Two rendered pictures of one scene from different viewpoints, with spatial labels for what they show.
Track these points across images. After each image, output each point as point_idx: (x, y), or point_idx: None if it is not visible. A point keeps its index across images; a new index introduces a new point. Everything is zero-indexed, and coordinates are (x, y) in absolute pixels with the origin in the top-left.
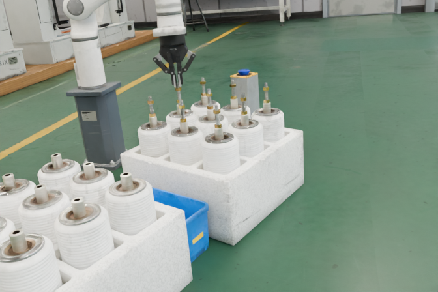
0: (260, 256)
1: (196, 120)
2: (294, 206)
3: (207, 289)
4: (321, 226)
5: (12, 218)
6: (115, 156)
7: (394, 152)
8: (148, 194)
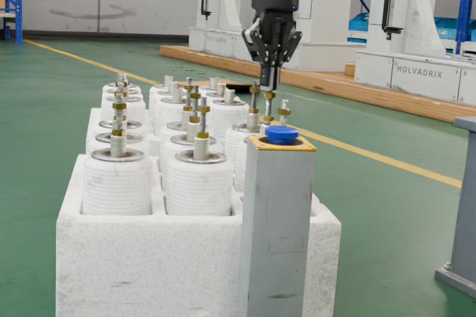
0: (35, 244)
1: (241, 156)
2: (38, 301)
3: None
4: None
5: None
6: (453, 260)
7: None
8: (101, 103)
